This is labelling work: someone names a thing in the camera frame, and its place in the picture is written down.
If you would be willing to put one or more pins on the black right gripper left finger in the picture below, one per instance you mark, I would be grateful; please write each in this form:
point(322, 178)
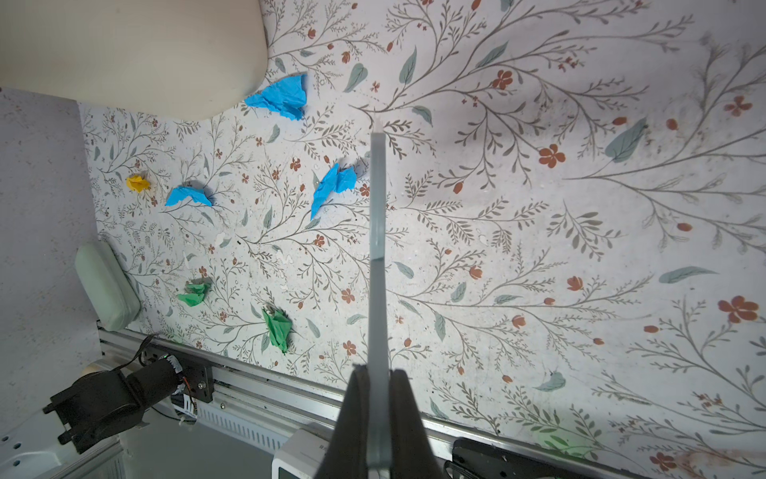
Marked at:
point(346, 455)

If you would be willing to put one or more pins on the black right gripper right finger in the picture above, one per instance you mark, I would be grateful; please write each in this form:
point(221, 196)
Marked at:
point(412, 455)

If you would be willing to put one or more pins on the blue paper scrap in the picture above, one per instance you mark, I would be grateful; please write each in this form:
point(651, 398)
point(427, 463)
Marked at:
point(183, 194)
point(336, 181)
point(286, 97)

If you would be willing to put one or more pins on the cream trash bin with bag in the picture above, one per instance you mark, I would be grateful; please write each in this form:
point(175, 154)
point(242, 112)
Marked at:
point(188, 60)

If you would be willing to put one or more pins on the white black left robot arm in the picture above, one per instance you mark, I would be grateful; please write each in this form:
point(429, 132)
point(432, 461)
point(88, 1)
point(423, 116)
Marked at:
point(102, 404)

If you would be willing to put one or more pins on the white digital clock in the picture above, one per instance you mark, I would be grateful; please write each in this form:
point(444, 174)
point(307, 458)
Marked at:
point(302, 454)

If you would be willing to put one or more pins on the green paper scrap lower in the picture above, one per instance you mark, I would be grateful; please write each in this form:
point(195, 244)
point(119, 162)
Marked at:
point(279, 327)

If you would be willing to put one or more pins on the green paper scrap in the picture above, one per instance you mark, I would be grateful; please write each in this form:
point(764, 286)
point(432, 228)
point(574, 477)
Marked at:
point(194, 292)
point(279, 327)

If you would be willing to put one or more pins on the green paper scrap left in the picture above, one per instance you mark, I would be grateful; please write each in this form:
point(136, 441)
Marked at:
point(194, 292)

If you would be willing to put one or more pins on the pale green soap bar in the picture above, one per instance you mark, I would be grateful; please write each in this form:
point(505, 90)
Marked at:
point(106, 285)

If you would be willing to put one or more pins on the yellow paper scrap left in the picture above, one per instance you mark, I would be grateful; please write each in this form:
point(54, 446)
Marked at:
point(138, 184)

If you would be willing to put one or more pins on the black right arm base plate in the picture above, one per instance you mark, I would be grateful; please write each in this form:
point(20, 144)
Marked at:
point(474, 459)

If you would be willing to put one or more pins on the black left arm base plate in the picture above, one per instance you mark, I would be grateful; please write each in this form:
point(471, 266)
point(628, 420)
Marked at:
point(197, 378)

